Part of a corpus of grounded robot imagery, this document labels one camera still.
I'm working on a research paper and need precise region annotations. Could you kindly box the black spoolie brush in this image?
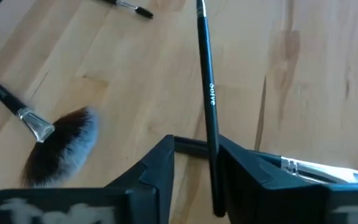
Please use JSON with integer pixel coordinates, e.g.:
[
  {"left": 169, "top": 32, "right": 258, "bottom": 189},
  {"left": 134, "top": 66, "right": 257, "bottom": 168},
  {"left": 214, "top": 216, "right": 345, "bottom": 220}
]
[{"left": 99, "top": 0, "right": 154, "bottom": 19}]

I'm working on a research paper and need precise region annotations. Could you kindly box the black fan makeup brush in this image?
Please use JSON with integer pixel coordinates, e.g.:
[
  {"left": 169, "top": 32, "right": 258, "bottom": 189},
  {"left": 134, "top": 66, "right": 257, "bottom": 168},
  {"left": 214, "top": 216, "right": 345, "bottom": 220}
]
[{"left": 0, "top": 78, "right": 101, "bottom": 189}]

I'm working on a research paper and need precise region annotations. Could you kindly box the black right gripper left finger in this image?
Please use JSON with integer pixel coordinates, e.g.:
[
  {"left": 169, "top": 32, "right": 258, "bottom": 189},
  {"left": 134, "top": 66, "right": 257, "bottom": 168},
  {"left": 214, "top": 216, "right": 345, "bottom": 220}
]
[{"left": 104, "top": 134, "right": 176, "bottom": 224}]

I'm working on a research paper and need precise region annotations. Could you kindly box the black brush silver ferrule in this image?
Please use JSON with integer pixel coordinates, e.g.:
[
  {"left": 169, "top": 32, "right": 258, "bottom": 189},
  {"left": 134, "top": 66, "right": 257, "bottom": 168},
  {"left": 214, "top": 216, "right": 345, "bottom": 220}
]
[{"left": 174, "top": 136, "right": 358, "bottom": 185}]

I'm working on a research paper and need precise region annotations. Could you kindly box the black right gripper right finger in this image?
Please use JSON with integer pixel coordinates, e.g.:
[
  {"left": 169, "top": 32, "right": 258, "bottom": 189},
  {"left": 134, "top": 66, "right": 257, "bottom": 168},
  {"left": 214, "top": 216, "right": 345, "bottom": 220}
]
[{"left": 218, "top": 134, "right": 329, "bottom": 224}]

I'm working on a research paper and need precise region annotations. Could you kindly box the thin black solve-print brush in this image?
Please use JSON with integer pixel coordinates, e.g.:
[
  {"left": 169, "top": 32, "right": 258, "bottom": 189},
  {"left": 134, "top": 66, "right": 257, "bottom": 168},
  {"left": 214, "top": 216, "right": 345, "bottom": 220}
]
[{"left": 196, "top": 0, "right": 227, "bottom": 218}]

